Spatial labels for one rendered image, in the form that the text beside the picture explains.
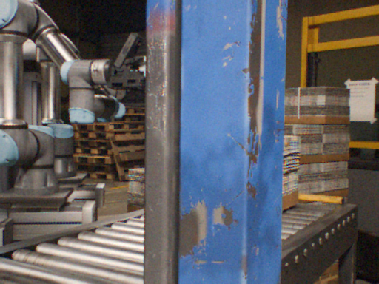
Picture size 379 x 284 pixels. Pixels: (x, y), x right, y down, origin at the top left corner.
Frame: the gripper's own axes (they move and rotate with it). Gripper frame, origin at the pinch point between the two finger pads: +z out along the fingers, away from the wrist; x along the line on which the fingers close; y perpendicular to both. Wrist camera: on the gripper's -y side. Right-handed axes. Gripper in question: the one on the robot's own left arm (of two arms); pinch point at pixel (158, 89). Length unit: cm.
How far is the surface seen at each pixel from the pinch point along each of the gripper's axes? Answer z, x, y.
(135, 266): -82, 151, 24
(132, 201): -20, 20, 54
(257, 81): -101, 206, -15
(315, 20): 146, -39, -54
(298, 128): 75, 30, 16
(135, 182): -19, 20, 45
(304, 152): 81, 31, 30
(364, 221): 166, 13, 85
